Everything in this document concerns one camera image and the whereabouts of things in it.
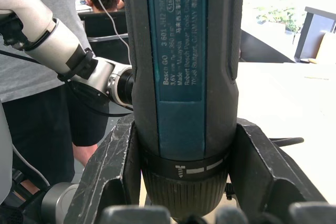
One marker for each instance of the black shelf unit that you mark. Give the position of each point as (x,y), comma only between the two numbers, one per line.
(307,35)

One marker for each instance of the person in grey shirt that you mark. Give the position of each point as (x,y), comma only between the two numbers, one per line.
(15,82)

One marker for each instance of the black low table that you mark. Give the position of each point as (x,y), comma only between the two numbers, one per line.
(262,48)

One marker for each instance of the black chair back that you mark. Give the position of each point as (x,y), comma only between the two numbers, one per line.
(105,24)

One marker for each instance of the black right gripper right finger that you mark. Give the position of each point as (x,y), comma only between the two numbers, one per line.
(262,171)

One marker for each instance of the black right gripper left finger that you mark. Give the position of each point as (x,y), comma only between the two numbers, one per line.
(105,171)

